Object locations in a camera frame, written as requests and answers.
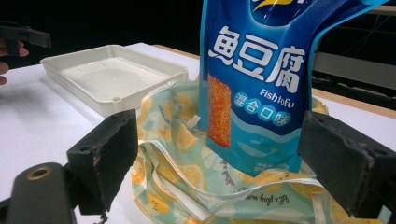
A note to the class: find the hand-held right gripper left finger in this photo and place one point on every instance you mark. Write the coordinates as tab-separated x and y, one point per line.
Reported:
106	155

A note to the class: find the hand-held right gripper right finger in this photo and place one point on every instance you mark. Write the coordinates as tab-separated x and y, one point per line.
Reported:
342	161

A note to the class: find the lemon print plastic bag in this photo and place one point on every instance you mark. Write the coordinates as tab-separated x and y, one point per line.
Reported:
193	174

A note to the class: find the blue snack bag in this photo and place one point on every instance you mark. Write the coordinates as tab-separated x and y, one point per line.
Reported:
261	77

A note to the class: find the white plastic tray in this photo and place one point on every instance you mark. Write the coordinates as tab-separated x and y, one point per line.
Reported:
112	79

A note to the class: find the metal stand frame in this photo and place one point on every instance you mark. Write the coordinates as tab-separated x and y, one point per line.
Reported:
355	65

